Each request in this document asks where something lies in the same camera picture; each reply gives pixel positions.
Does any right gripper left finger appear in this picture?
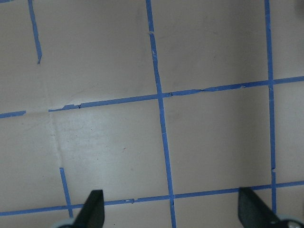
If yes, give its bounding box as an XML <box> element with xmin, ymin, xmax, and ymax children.
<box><xmin>72</xmin><ymin>190</ymin><xmax>105</xmax><ymax>228</ymax></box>

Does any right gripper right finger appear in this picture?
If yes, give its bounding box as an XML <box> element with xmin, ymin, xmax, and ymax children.
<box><xmin>238</xmin><ymin>187</ymin><xmax>285</xmax><ymax>228</ymax></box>

